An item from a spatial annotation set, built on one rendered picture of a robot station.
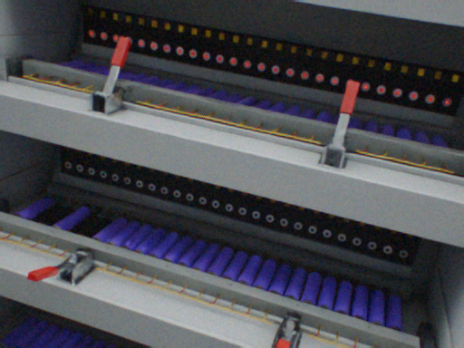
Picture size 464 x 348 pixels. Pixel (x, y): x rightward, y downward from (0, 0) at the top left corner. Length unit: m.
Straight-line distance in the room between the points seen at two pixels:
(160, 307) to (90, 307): 0.08
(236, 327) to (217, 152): 0.20
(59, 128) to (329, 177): 0.31
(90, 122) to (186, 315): 0.24
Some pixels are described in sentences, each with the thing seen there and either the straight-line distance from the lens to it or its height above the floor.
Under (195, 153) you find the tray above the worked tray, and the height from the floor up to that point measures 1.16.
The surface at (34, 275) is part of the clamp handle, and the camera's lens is 0.52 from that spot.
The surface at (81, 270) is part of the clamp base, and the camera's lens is 0.58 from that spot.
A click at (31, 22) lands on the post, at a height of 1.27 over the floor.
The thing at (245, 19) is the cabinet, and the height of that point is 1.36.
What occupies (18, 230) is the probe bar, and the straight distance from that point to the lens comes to 0.66.
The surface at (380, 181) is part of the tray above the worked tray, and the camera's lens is 0.46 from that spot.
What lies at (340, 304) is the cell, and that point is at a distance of 0.56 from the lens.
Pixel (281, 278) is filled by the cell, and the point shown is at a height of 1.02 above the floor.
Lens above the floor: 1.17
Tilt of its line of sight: 7 degrees down
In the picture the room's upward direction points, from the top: 13 degrees clockwise
